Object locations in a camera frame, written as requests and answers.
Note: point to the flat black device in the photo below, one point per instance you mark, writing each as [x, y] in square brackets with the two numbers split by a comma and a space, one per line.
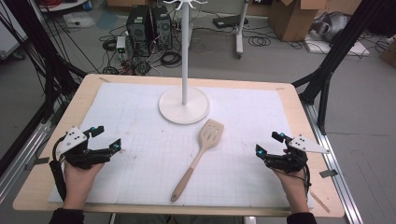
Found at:
[229, 21]

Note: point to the thin wooden strip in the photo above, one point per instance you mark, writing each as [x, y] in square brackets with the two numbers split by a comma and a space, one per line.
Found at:
[319, 202]

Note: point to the small white power box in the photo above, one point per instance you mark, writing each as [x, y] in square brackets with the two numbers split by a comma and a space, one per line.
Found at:
[121, 44]

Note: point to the small cardboard box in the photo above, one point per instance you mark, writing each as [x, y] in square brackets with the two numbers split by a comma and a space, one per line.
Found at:
[389, 53]

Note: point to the white grid mat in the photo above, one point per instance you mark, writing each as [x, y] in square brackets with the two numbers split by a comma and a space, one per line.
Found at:
[155, 168]

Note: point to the white flat board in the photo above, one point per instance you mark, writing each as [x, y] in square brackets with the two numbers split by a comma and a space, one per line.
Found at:
[358, 49]

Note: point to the black metal frame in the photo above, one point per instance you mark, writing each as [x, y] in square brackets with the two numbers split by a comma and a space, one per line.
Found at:
[333, 59]
[46, 62]

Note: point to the white hook stand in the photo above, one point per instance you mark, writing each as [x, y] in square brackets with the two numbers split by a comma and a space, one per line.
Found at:
[184, 105]

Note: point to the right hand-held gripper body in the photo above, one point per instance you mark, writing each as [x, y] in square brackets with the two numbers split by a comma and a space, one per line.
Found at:
[291, 158]

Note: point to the black computer tower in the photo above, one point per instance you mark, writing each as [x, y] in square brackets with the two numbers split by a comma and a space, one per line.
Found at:
[139, 29]
[162, 28]

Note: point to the wooden slotted spatula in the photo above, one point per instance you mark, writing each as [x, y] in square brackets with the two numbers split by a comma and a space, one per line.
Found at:
[208, 138]

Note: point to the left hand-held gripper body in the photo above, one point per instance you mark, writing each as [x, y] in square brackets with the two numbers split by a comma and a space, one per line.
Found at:
[81, 156]

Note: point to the white floor stand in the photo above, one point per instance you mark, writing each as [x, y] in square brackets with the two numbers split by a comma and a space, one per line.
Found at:
[240, 31]

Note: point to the person's left hand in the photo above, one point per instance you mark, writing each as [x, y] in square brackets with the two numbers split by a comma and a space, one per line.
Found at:
[79, 183]

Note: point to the aluminium rail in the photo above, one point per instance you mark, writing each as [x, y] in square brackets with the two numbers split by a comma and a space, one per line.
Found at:
[334, 161]
[18, 161]

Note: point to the large cardboard box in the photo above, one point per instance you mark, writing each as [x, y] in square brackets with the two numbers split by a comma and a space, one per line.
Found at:
[291, 21]

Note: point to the grey rounded appliance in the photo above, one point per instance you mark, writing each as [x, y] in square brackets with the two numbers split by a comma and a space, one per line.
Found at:
[330, 26]

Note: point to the person's right hand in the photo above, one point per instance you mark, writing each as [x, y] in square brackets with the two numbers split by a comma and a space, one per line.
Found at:
[292, 188]

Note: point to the grey tape strip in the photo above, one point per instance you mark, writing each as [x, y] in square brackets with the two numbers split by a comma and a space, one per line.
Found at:
[41, 161]
[328, 173]

